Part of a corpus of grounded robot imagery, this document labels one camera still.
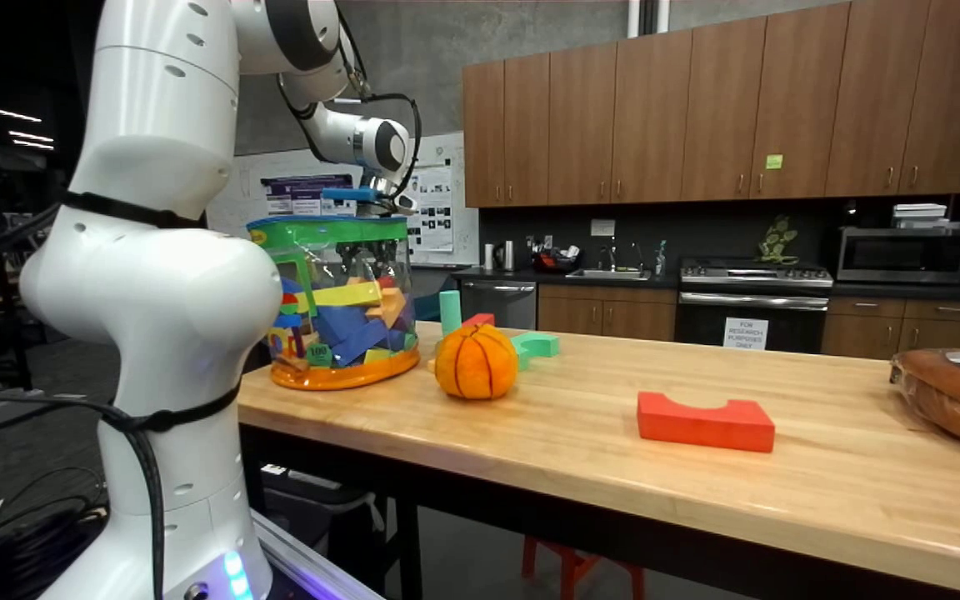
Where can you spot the blue foam block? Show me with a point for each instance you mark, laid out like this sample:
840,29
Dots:
352,332

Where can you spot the wooden wall cabinets row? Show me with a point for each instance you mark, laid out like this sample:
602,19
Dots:
726,105

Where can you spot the green cylinder foam block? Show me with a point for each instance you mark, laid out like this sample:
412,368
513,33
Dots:
452,311

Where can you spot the green plant decoration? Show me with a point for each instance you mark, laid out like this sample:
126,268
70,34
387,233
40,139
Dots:
777,243

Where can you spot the stainless steel dishwasher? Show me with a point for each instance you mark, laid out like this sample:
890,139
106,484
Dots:
502,302

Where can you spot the green sticky note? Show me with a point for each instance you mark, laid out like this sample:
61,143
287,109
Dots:
775,163

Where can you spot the dish rack with dishes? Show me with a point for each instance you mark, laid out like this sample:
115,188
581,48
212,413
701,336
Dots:
551,254

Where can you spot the bagged bread loaf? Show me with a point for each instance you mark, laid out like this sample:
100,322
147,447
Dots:
959,396

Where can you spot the black storage box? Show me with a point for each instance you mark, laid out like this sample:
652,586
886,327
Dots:
323,506

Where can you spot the white oven towel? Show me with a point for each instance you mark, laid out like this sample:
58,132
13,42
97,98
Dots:
745,336

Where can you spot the clear toy bag blue trim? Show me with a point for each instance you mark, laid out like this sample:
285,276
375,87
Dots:
333,336

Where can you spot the white wall outlet plate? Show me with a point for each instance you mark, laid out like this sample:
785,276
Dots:
602,229

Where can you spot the black microwave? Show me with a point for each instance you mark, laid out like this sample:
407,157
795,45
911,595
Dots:
901,254

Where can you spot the stainless steel stove oven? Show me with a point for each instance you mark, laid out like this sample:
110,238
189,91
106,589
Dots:
752,302

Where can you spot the orange legged wooden stool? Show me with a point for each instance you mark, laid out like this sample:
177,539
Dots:
575,568

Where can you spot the yellow triangle foam block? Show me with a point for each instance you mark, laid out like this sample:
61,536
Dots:
346,296

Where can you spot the white robot base platform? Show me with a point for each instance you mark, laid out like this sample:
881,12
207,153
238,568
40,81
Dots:
313,573

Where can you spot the steel kitchen sink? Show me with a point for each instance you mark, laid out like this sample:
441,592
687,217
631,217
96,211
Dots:
607,276

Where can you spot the narrow wooden base cabinet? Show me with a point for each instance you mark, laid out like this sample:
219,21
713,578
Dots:
909,324

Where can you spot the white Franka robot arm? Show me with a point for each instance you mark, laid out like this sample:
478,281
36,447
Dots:
159,278

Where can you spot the silver coffee maker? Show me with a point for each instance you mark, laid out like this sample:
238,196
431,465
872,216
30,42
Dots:
508,254

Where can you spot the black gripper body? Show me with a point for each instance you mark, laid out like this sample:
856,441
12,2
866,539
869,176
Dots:
337,249

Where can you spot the stack of white plates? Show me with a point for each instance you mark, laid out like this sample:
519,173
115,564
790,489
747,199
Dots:
917,216

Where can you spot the green arch foam block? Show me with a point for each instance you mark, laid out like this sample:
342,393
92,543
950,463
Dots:
539,348

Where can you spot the wide wooden base cabinet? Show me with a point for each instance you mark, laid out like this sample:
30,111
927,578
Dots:
607,311

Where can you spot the red arch foam block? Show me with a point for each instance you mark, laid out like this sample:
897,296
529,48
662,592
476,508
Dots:
703,428

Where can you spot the soap bottle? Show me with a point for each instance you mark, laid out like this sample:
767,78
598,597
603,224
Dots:
662,259

